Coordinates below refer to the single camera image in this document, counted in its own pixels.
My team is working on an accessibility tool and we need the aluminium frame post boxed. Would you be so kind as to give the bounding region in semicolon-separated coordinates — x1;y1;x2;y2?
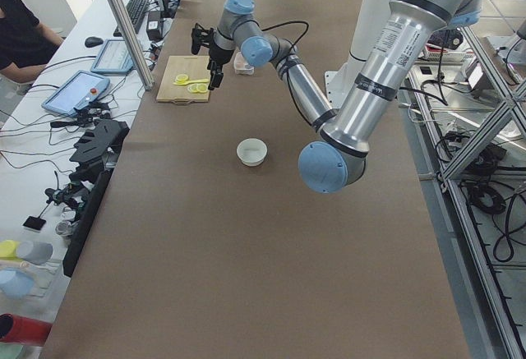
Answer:
107;0;154;90

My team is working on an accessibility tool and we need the far teach pendant tablet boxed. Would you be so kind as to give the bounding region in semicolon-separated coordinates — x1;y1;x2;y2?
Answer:
90;39;133;76

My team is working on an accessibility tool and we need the red cylinder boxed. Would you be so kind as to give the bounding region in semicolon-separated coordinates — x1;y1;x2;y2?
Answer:
1;313;53;347

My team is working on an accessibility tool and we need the light blue cup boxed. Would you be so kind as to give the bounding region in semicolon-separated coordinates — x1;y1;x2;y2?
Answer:
0;269;35;298

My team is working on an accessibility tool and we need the lemon slice on knife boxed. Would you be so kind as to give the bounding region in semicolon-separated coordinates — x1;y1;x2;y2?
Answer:
175;73;189;83

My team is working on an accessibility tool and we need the clear plastic egg box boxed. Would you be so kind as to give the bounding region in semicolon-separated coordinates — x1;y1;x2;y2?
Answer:
233;52;255;76

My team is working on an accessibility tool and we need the yellow cup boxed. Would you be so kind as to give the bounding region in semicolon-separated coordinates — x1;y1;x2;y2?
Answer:
0;240;20;260

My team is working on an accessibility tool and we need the wooden cutting board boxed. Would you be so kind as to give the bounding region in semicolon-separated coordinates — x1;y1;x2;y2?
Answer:
156;55;210;104

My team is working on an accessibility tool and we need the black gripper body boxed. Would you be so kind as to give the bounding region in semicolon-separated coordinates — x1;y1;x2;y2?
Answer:
207;35;233;71

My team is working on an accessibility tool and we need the black keyboard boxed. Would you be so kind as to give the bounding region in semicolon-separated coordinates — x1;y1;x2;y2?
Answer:
126;0;150;34

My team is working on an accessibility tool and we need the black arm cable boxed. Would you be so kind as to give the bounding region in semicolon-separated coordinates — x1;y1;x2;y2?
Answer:
258;20;310;52

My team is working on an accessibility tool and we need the white bowl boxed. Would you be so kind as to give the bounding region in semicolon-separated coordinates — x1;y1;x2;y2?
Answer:
236;138;268;167

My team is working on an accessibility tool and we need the black power adapter box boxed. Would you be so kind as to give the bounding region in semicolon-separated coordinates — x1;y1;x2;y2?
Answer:
146;10;164;41

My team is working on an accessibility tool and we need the black computer mouse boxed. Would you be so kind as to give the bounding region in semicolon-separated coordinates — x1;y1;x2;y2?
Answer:
84;36;104;48

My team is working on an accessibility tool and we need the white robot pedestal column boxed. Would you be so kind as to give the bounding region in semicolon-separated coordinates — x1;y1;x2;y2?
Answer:
325;0;390;108

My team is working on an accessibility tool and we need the black tool rack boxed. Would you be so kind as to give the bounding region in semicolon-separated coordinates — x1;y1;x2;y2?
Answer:
62;119;130;277

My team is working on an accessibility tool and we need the small black square device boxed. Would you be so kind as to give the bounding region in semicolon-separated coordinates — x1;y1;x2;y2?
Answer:
22;216;46;232

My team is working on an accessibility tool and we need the yellow plastic knife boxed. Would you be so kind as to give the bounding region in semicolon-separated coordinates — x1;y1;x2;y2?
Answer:
173;79;209;85

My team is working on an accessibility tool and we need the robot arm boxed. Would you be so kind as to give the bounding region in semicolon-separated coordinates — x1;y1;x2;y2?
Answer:
205;0;482;193

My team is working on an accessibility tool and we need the teach pendant tablet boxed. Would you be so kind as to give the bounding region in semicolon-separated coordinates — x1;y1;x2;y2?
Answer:
41;71;110;116
90;39;133;76

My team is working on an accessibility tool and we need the person in black shirt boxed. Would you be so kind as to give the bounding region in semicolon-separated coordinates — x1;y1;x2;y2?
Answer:
1;0;63;83

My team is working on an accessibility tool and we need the grey cup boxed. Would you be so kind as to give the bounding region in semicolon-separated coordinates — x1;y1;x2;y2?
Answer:
16;241;53;265

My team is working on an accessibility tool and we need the near teach pendant tablet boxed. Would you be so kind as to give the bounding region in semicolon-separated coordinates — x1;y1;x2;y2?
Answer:
41;71;110;116

